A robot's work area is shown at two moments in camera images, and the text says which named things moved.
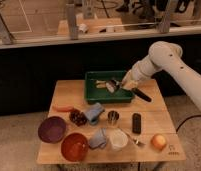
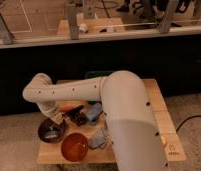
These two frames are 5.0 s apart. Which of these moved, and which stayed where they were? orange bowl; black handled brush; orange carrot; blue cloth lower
Moved: black handled brush
Stayed: blue cloth lower; orange carrot; orange bowl
